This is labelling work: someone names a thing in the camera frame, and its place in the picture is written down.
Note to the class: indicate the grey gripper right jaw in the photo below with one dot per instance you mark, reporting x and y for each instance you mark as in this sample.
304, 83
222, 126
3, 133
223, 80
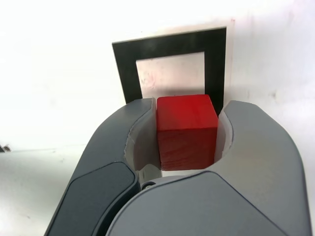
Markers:
246, 184

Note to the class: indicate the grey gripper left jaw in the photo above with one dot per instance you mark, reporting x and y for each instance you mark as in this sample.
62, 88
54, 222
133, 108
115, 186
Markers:
103, 172

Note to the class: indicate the red cube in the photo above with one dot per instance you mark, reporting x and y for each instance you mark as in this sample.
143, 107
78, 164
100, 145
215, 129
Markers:
187, 123

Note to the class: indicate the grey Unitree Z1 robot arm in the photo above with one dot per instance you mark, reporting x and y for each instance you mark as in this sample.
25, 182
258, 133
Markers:
5, 148

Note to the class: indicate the black tape square outline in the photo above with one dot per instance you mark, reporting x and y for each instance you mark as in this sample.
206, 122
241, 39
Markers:
123, 73

